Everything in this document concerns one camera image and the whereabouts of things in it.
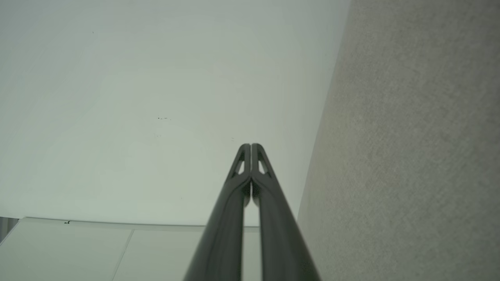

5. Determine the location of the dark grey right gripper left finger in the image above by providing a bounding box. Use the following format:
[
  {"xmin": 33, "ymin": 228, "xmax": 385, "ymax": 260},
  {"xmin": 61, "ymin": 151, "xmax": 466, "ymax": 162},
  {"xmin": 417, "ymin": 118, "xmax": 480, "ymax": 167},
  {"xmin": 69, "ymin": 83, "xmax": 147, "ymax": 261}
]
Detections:
[{"xmin": 184, "ymin": 144, "xmax": 251, "ymax": 281}]

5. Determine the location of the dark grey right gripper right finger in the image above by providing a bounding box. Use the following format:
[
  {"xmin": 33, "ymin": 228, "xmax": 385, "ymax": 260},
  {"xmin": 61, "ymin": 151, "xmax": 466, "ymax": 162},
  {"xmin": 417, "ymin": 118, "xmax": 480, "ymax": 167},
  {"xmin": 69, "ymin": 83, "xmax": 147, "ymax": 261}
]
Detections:
[{"xmin": 252, "ymin": 144, "xmax": 321, "ymax": 281}]

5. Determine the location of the grey fabric sofa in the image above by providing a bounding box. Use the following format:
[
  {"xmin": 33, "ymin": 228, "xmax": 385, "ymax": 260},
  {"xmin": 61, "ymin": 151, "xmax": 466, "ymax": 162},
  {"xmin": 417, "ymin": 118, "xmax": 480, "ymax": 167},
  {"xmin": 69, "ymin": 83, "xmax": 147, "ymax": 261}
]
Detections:
[{"xmin": 297, "ymin": 0, "xmax": 500, "ymax": 281}]

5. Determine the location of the dark grey wall strip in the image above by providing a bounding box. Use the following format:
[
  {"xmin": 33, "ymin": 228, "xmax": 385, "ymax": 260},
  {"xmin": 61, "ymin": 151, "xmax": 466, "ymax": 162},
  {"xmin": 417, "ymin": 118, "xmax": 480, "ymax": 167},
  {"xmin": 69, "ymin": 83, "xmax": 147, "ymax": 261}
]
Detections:
[{"xmin": 0, "ymin": 217, "xmax": 19, "ymax": 242}]

